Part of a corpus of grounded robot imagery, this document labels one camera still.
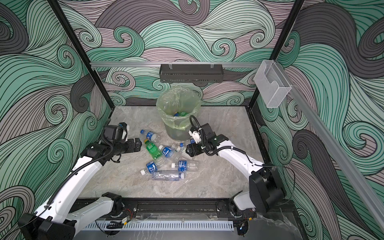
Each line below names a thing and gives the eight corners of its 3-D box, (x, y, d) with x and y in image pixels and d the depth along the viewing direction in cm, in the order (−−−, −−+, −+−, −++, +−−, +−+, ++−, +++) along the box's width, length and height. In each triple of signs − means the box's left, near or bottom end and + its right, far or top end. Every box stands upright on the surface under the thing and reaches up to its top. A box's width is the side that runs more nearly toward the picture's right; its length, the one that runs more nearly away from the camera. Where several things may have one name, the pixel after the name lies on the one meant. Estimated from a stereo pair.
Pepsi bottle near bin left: (139, 136, 103) (137, 133, 100) (142, 131, 106) (141, 128, 102) (153, 141, 100) (152, 138, 97) (157, 136, 103) (156, 133, 100)
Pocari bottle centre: (171, 173, 87) (170, 169, 83) (172, 164, 91) (171, 160, 86) (198, 173, 87) (198, 169, 83) (198, 164, 91) (198, 160, 86)
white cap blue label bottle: (157, 156, 94) (155, 151, 90) (161, 148, 98) (159, 144, 93) (176, 162, 91) (175, 158, 87) (179, 154, 95) (179, 150, 90)
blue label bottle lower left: (145, 179, 85) (142, 176, 80) (141, 172, 88) (138, 168, 83) (167, 164, 91) (166, 160, 86) (163, 158, 94) (162, 153, 89)
